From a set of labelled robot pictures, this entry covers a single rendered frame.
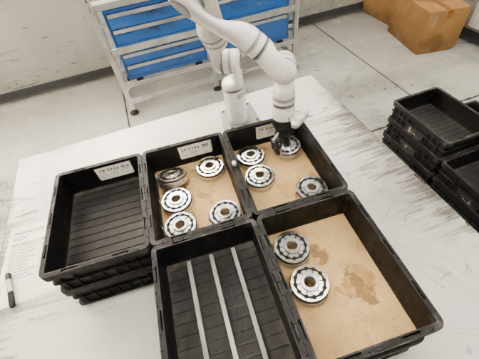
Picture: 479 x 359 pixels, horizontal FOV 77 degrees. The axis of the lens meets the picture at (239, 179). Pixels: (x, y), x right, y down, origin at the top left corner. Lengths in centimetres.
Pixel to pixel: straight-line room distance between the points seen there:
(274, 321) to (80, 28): 332
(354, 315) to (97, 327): 75
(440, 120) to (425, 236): 98
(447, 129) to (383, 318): 133
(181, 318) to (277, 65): 73
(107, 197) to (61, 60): 275
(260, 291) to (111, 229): 53
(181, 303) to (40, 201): 87
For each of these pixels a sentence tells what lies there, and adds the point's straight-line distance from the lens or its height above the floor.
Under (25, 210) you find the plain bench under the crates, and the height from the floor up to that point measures 70.
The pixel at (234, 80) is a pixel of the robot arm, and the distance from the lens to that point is 125.
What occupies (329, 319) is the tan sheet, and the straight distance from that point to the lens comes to 86.
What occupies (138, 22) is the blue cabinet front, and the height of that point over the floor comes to 75.
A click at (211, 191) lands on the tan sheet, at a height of 83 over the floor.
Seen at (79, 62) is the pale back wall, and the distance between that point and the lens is 380.
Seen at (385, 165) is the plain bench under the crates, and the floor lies 70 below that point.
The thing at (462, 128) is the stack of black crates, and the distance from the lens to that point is 204.
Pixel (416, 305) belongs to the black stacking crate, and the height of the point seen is 89.
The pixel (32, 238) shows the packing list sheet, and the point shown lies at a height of 70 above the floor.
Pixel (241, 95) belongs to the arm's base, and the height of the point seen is 94.
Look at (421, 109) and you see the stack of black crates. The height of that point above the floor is 49.
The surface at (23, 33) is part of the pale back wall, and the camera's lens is 375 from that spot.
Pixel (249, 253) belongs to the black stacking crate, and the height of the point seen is 83.
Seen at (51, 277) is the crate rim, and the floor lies 92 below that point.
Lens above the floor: 165
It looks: 49 degrees down
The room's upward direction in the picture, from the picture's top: 8 degrees counter-clockwise
